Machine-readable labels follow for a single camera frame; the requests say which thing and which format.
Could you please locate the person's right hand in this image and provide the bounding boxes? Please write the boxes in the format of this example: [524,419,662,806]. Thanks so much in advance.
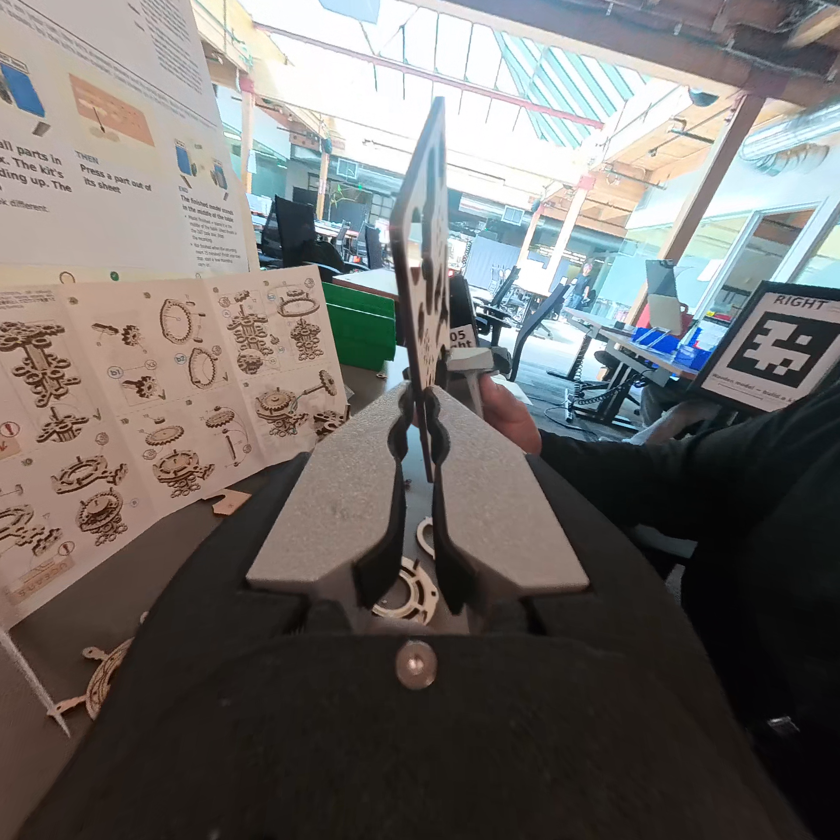
[482,377,543,456]

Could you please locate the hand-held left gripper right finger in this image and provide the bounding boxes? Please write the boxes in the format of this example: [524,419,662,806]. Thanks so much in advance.
[425,385,590,615]

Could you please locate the stacked green plastic bins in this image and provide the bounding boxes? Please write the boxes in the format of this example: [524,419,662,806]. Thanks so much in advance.
[322,282,399,372]

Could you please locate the person's right forearm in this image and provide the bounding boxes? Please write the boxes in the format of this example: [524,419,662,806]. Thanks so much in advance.
[537,377,840,572]

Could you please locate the blue plastic bins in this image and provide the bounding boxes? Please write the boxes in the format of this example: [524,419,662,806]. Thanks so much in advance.
[630,325,711,370]

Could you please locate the wooden ring base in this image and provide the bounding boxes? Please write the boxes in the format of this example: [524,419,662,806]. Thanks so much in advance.
[371,556,439,626]

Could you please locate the person's black jacket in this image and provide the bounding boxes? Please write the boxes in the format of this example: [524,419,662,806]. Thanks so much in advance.
[630,518,840,840]

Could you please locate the black-white tag sign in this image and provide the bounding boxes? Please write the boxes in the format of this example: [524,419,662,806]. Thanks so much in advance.
[689,281,840,416]

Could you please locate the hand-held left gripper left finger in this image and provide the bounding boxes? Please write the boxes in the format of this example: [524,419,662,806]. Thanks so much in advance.
[246,381,416,608]

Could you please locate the wooden ship wheel piece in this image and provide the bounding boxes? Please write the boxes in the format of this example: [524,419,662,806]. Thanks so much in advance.
[46,633,135,723]

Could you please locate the white text instruction poster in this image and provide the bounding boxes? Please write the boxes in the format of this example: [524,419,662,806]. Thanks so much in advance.
[0,0,260,278]

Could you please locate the wooden cutout sheet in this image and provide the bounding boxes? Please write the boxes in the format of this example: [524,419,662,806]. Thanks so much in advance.
[390,97,455,484]

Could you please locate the brown-top desk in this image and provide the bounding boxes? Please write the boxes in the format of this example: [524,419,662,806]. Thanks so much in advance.
[331,268,401,301]

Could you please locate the silver ventilation duct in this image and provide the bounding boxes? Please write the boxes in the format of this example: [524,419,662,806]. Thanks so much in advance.
[742,98,840,175]

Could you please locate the illustrated instruction leaflet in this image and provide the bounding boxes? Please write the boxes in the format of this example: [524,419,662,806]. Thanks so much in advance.
[0,266,350,631]

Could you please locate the desk with black legs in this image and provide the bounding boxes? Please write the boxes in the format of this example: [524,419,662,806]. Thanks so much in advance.
[564,308,698,422]

